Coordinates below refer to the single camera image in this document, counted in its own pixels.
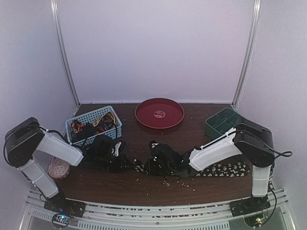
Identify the round red tray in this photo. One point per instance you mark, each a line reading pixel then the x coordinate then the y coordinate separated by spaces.
pixel 159 113

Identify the black white floral tie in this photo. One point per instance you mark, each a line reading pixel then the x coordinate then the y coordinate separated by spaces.
pixel 239 169

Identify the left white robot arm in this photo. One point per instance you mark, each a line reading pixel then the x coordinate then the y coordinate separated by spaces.
pixel 23 143

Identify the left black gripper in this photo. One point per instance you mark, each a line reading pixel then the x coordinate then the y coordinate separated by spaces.
pixel 121 166

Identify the pile of ties in basket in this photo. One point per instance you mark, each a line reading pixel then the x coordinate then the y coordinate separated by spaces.
pixel 100 125

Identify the dark green divided organizer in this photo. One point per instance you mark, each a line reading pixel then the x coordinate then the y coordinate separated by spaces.
pixel 222 121

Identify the left aluminium corner post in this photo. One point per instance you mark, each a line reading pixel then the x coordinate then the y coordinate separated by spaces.
pixel 63 53

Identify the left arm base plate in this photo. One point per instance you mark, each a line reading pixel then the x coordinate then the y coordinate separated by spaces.
pixel 65 210

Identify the aluminium corner post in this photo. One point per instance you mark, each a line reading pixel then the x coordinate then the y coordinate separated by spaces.
pixel 248 54
pixel 63 53

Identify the small patterned pink bowl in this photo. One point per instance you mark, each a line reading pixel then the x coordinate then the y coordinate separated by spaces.
pixel 58 169

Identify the light blue plastic basket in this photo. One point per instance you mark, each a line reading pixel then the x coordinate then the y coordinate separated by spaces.
pixel 90 117

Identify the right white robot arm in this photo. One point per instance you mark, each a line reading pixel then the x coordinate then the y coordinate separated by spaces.
pixel 249 139

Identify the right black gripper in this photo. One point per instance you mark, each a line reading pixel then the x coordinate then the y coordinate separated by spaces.
pixel 148 168

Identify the right aluminium corner post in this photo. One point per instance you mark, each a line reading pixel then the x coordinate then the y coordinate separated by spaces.
pixel 248 54

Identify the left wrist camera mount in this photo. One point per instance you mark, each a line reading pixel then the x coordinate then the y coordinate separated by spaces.
pixel 118 148

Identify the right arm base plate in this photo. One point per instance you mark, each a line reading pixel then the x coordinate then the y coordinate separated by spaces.
pixel 254 209

